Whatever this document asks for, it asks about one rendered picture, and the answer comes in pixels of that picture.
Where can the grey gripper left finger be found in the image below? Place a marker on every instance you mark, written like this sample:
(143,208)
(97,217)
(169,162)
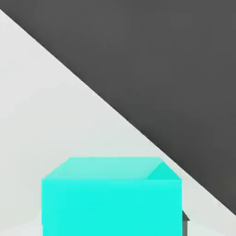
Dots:
(35,229)

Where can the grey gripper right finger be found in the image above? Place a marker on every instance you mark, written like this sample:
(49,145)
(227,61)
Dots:
(185,225)

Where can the small cyan cube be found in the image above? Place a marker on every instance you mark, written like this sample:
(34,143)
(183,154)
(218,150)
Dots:
(110,202)

